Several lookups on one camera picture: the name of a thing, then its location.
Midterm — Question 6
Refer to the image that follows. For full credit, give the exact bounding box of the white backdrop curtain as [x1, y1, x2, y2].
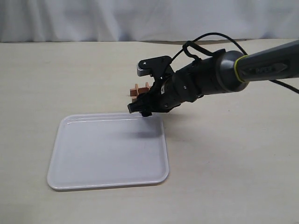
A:
[0, 0, 299, 42]

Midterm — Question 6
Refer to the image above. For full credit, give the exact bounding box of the white rectangular plastic tray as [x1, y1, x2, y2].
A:
[47, 113, 169, 191]

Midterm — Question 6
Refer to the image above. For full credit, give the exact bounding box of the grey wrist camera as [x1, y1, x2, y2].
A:
[137, 56, 174, 79]

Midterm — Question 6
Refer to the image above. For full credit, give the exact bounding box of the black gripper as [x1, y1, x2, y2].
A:
[127, 62, 206, 117]

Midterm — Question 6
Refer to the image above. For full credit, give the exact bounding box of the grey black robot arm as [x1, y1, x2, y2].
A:
[128, 41, 299, 117]

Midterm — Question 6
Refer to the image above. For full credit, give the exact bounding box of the black cable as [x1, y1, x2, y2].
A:
[170, 32, 299, 94]

